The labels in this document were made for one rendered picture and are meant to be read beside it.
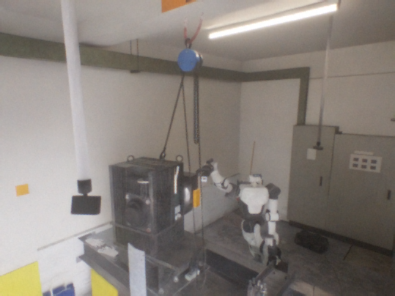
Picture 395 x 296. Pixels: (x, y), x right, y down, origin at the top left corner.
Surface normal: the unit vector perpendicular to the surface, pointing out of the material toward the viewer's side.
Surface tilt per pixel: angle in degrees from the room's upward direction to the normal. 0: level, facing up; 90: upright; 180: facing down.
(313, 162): 90
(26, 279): 87
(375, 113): 90
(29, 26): 90
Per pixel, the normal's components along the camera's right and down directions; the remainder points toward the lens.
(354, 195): -0.68, 0.14
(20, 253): 0.74, 0.12
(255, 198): 0.09, 0.16
